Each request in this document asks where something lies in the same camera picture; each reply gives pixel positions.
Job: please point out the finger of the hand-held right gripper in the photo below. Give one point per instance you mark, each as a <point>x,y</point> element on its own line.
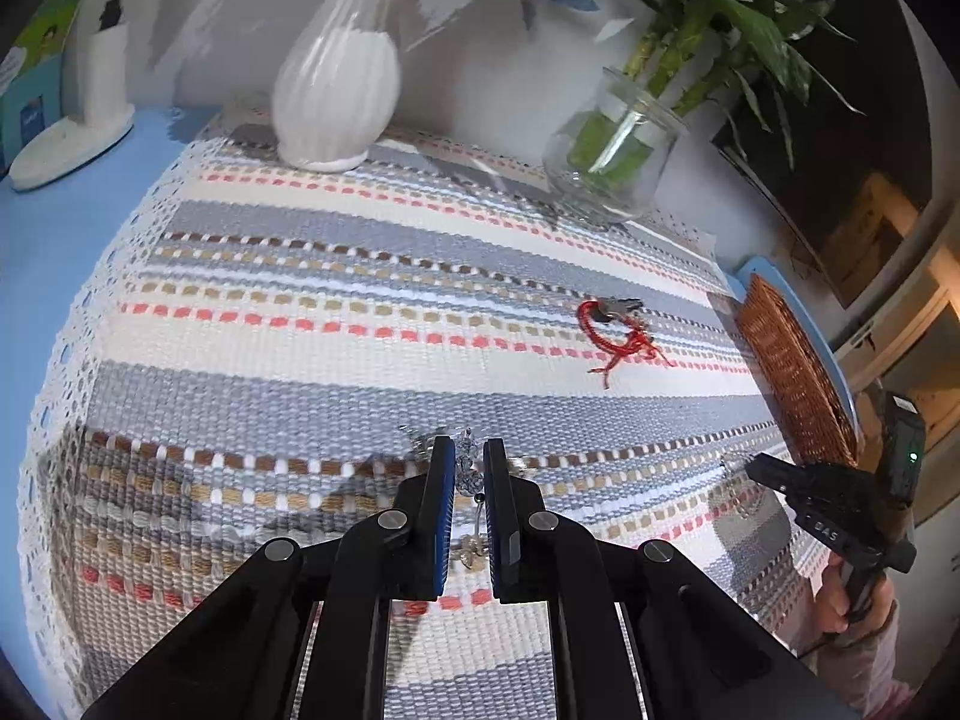
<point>776,474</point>

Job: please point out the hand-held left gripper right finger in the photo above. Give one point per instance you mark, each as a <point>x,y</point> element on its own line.
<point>496,510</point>

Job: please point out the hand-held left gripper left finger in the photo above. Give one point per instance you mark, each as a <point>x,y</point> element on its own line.
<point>442,510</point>

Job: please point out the brown wicker basket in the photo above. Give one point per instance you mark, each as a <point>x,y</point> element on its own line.
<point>795,375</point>

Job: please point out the person's right forearm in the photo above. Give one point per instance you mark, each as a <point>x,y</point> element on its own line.
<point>855,679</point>

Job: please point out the person's right hand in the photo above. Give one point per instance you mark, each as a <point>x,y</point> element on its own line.
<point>829,600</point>

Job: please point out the striped woven table mat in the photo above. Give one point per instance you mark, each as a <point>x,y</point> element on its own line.
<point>300,360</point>

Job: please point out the cream wooden cabinet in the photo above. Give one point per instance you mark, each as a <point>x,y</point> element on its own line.
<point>937,300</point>

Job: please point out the black television screen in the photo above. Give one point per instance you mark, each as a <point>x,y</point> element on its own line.
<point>825,165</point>

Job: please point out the clear glass vase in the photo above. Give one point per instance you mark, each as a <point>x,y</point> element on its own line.
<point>600,180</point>

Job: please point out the white ribbed ceramic vase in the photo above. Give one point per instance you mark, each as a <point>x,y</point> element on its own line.
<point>330,90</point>

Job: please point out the green bamboo plant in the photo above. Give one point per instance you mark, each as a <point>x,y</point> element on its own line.
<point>720,7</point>

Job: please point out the white lamp base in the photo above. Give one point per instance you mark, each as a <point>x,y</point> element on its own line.
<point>67,150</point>

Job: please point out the teal picture book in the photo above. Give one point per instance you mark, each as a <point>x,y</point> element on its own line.
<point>30,112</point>

